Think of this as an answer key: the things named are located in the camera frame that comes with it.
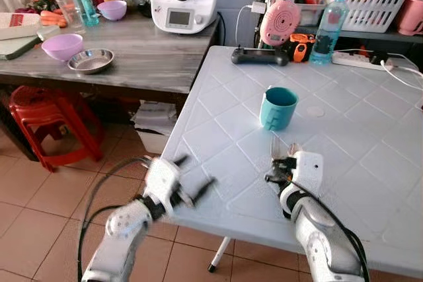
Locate pink plastic basket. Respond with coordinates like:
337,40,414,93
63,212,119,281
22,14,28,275
396,0,423,37

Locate small purple plastic bowl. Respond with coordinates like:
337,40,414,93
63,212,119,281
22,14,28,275
96,0,128,22

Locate orange carrots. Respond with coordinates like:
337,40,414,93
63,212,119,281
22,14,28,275
39,9,69,29

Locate white charger with cable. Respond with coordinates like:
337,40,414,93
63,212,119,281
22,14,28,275
234,1,267,47

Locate green cutting board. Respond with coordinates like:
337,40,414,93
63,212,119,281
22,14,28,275
0,34,41,61

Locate teal drinking bottle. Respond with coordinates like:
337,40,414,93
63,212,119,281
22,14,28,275
66,0,100,28

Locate pink round speaker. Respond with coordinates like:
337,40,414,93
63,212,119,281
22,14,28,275
259,0,303,48

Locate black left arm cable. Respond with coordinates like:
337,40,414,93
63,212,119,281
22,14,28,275
77,157,153,282

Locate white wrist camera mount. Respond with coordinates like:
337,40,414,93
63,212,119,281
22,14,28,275
143,157,182,215
290,151,325,195

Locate teal plastic cup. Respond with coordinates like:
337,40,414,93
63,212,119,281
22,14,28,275
259,86,299,132

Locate clear drinking glass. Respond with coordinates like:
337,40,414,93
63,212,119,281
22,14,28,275
56,0,84,32

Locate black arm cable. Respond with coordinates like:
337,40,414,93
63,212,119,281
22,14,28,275
288,176,370,281
77,157,153,282

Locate black handheld controller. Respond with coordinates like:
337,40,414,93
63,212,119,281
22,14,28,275
230,46,290,67

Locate white kitchen food processor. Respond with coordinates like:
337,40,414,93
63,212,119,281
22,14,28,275
150,0,221,36

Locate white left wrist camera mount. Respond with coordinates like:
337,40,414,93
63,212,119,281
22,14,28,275
143,157,182,215

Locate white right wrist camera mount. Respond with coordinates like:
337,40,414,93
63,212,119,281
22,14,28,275
290,151,325,195

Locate clear water bottle teal cap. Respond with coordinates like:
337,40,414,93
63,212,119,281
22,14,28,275
309,0,350,66

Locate grey wooden side table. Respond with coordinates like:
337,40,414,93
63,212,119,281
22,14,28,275
0,11,221,161

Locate white metal table leg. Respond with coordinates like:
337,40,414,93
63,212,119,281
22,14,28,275
208,235,233,273

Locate red plastic stool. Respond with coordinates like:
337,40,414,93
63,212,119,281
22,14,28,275
8,85,105,172

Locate black plug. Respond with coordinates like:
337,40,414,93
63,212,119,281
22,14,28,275
369,53,391,67

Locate white plastic basket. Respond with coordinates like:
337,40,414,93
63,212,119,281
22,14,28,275
328,0,418,34

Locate white power strip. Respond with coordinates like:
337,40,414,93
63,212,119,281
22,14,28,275
331,50,395,72

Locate stainless steel bowl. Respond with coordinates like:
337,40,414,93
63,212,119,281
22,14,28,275
67,48,116,75

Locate white power cable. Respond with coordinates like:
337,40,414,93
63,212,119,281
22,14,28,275
379,52,423,92

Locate large purple plastic bowl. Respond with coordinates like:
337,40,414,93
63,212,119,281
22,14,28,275
40,33,85,63

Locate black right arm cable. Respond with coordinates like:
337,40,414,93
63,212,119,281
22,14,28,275
288,176,370,281

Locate orange and black gadget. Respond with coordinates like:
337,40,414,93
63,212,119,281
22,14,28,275
288,32,316,64

